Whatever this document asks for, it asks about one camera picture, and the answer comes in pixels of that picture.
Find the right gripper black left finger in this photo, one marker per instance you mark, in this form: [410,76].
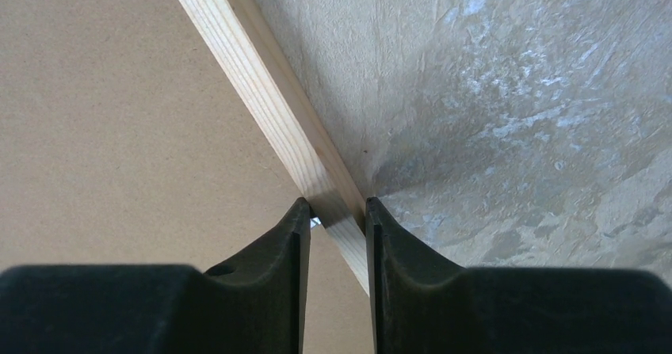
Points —
[252,302]

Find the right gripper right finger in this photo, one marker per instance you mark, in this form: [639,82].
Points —
[422,302]

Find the brown backing board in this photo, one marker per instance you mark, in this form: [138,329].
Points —
[124,143]

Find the wooden picture frame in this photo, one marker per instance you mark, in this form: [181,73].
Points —
[244,46]

